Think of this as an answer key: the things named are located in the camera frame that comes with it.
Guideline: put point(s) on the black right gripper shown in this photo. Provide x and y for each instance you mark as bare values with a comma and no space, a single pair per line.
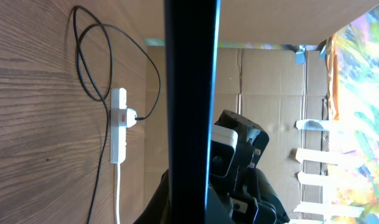
243,177

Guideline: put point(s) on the black smartphone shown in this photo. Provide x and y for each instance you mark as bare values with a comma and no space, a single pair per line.
191,38

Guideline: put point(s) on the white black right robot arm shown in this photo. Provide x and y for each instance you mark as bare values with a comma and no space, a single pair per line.
268,209

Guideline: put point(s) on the white charger plug adapter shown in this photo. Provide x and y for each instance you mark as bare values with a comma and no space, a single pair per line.
126,118

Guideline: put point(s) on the white power strip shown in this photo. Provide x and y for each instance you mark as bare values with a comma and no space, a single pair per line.
118,131

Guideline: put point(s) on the colourful painted cloth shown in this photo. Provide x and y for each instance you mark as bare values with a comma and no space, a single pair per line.
356,47

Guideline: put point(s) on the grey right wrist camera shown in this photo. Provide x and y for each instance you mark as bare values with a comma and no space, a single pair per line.
223,147

